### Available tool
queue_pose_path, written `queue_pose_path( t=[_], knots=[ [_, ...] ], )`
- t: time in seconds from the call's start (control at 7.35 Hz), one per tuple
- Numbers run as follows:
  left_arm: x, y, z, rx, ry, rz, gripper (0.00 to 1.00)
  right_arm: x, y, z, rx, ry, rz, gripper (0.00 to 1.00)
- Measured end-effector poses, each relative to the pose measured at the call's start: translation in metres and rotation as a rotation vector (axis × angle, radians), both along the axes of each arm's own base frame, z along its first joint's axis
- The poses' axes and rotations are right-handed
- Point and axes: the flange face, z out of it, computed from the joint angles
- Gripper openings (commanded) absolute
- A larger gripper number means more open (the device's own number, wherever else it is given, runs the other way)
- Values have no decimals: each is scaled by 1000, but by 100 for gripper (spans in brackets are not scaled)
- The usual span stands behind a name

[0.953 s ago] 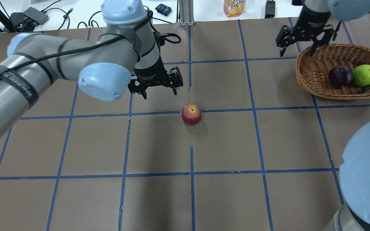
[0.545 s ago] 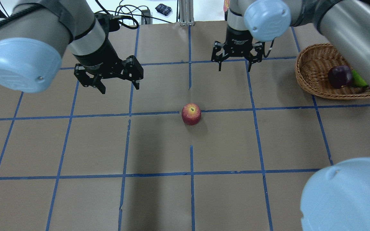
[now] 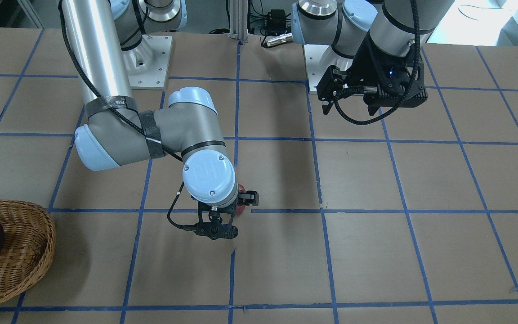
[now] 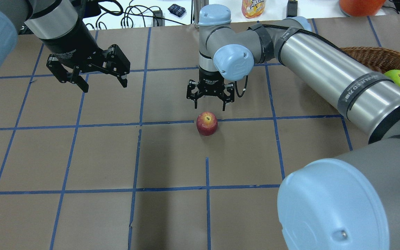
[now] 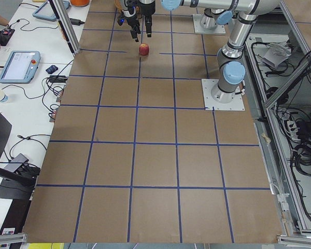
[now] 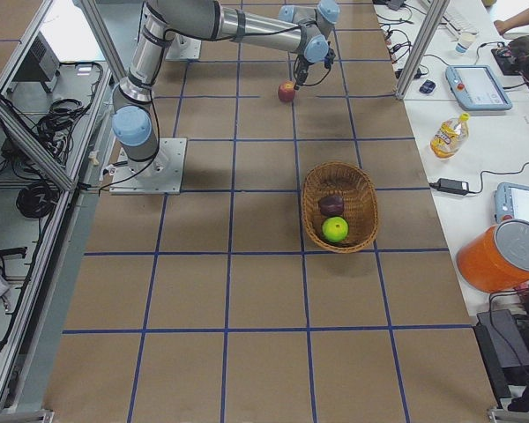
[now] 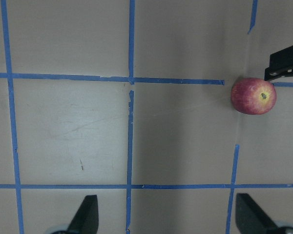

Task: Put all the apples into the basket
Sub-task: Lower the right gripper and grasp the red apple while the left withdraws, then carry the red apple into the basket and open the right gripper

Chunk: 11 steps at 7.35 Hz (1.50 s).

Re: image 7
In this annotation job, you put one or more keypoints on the red yellow apple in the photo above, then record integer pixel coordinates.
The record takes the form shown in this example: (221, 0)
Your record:
(253, 96)

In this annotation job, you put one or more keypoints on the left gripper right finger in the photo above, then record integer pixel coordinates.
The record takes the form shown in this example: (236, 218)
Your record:
(250, 217)

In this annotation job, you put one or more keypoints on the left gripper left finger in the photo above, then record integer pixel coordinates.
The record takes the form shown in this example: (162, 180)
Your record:
(85, 220)

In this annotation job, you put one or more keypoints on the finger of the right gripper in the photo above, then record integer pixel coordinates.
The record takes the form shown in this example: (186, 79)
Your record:
(280, 64)

